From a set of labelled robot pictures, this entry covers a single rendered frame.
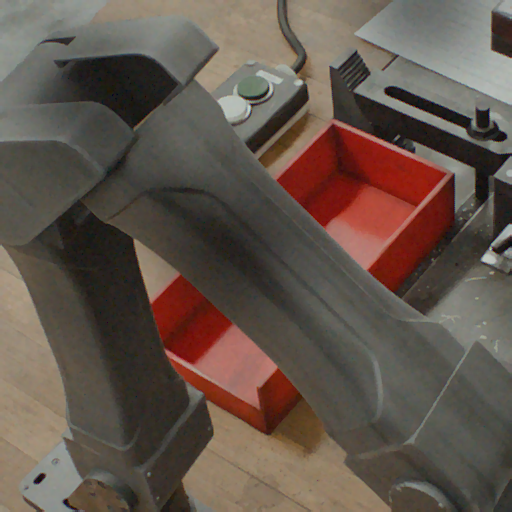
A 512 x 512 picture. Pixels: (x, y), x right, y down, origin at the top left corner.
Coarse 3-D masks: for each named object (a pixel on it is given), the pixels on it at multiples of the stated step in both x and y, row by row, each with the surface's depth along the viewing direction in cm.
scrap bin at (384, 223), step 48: (336, 144) 112; (384, 144) 108; (288, 192) 109; (336, 192) 113; (384, 192) 112; (432, 192) 104; (336, 240) 109; (384, 240) 109; (432, 240) 107; (192, 288) 103; (192, 336) 104; (240, 336) 104; (192, 384) 100; (240, 384) 100; (288, 384) 97
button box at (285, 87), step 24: (288, 24) 128; (240, 72) 121; (264, 72) 120; (288, 72) 121; (216, 96) 119; (288, 96) 118; (240, 120) 116; (264, 120) 116; (288, 120) 119; (264, 144) 117
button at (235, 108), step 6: (228, 96) 117; (234, 96) 117; (222, 102) 117; (228, 102) 117; (234, 102) 117; (240, 102) 117; (228, 108) 116; (234, 108) 116; (240, 108) 116; (246, 108) 116; (228, 114) 116; (234, 114) 116; (240, 114) 116; (228, 120) 116; (234, 120) 116
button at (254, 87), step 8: (248, 80) 119; (256, 80) 118; (264, 80) 118; (240, 88) 118; (248, 88) 118; (256, 88) 118; (264, 88) 118; (240, 96) 118; (248, 96) 117; (256, 96) 117; (264, 96) 118
